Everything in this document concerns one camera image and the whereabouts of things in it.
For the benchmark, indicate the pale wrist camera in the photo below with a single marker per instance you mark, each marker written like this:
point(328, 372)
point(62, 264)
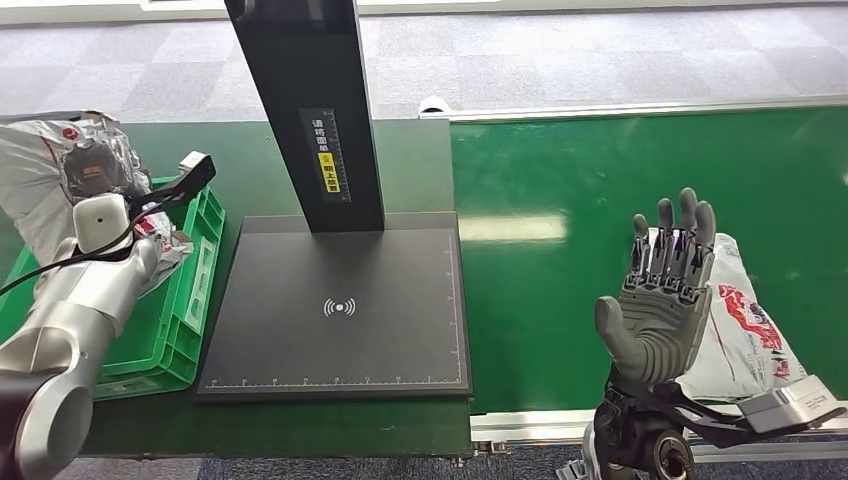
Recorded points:
point(788, 404)
point(192, 172)

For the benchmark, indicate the clear label pocket on crate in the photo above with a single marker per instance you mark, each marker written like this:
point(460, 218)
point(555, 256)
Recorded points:
point(199, 291)

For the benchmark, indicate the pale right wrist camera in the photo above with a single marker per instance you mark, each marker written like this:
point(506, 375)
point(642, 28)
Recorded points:
point(788, 404)

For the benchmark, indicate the green conveyor belt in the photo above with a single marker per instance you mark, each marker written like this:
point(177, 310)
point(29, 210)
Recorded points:
point(530, 298)

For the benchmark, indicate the green plastic crate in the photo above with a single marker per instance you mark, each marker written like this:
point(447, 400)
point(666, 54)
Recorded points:
point(152, 331)

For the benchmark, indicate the black scanner column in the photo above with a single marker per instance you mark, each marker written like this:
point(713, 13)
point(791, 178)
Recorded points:
point(311, 79)

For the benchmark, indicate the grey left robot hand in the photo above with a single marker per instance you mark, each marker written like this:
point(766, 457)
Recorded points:
point(99, 169)

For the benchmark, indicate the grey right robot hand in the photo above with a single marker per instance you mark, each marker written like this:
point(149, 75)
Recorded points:
point(656, 331)

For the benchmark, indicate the grey mailer bag red print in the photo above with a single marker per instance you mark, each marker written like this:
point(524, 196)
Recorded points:
point(742, 331)
point(30, 179)

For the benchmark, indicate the black yellow column label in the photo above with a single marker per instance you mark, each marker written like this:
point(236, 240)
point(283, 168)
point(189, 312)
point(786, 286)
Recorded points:
point(326, 156)

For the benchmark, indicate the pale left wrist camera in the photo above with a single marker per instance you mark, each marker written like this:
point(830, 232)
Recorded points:
point(192, 172)

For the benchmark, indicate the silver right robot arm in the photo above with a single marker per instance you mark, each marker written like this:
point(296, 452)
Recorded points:
point(636, 430)

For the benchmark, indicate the black scanner platform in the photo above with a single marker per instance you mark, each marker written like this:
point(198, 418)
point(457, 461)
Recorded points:
point(397, 318)

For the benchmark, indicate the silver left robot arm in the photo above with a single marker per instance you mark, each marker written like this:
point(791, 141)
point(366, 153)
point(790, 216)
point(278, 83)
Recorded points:
point(66, 318)

